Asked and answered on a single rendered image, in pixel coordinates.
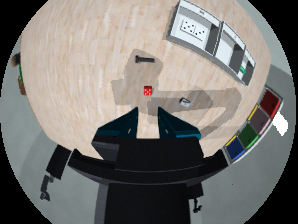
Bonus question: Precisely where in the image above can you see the white domino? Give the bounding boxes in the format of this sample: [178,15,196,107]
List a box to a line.
[180,19,206,41]

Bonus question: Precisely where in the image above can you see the red die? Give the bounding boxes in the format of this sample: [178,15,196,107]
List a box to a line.
[144,86,152,95]

